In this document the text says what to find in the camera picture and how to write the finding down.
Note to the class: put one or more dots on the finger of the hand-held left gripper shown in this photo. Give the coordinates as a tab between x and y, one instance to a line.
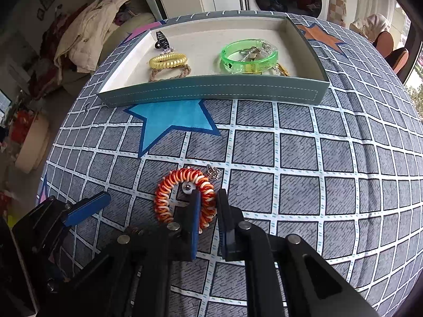
43	218
89	206

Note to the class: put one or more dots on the beige round ottoman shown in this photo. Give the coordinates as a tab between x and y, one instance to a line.
33	145

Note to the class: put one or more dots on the cream cloth on chair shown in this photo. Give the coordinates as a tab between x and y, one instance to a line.
373	23

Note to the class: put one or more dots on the bronze metal hair clip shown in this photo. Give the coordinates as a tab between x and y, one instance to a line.
252	52

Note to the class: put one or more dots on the silver star hair clip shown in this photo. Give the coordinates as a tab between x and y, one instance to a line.
168	51

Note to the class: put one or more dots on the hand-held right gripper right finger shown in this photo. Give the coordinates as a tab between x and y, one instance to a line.
222	228

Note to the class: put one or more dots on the dark red patterned cloth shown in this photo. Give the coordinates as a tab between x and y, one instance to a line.
49	56

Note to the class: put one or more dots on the clear plastic hair clip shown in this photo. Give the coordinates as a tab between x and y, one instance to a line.
268	47

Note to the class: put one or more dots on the dark window frame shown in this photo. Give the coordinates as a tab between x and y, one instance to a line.
414	39

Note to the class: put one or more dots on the grey checked printed blanket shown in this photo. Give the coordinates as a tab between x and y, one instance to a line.
297	158

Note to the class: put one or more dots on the black hair claw clip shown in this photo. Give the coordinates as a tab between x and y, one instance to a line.
162	39

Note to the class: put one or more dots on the cream jacket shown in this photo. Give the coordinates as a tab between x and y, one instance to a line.
86	33

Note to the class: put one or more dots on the brown chair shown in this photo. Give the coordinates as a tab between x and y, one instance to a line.
383	43
398	61

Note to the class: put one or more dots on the teal jewelry tray box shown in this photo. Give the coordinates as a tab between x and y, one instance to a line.
214	90

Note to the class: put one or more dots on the small silver earring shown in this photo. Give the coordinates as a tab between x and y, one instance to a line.
213	172

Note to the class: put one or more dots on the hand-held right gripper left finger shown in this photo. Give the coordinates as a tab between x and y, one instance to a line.
195	224

